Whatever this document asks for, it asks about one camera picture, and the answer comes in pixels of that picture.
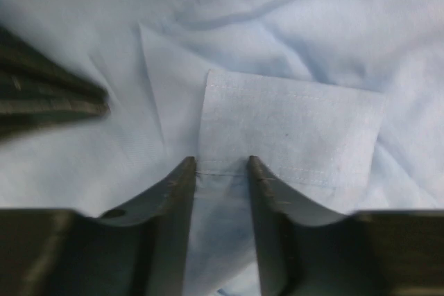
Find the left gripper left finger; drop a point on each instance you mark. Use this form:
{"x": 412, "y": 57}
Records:
{"x": 137, "y": 248}

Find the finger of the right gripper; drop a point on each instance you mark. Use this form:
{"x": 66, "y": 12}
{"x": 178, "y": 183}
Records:
{"x": 37, "y": 93}

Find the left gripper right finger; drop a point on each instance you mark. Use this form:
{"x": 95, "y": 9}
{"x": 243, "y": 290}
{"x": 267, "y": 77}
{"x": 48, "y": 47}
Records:
{"x": 304, "y": 248}

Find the light blue long sleeve shirt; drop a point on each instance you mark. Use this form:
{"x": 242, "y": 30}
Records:
{"x": 342, "y": 99}

